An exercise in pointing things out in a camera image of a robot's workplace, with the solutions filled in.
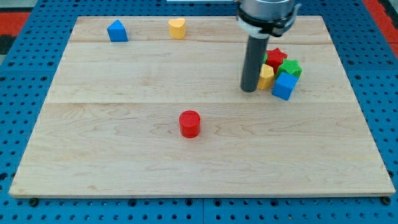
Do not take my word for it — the blue triangle block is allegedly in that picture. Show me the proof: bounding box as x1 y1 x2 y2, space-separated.
107 20 128 42

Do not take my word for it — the small green block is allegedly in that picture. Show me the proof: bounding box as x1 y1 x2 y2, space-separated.
263 53 268 64

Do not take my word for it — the yellow pentagon block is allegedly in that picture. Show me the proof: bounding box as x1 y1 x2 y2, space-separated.
257 64 274 90

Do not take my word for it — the red cylinder block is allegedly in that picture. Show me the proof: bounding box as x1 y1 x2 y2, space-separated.
178 110 201 138

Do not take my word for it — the blue cube block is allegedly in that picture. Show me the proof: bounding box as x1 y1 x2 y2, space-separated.
272 72 299 100

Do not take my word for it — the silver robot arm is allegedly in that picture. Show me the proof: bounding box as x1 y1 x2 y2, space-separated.
236 0 302 93

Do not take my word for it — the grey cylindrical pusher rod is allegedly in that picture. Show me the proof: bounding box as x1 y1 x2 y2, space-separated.
240 36 269 93

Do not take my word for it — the red star block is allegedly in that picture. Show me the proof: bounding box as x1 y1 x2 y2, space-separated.
266 48 288 74

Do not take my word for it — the light wooden board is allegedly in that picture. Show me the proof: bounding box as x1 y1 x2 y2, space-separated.
9 16 396 198

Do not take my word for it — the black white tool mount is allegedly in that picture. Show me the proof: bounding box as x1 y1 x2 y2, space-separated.
236 3 302 39

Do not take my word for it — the yellow heart block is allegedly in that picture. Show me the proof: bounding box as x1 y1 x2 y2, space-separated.
168 17 186 39

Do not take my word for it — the green star block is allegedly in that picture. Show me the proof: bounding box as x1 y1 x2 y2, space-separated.
275 58 302 79

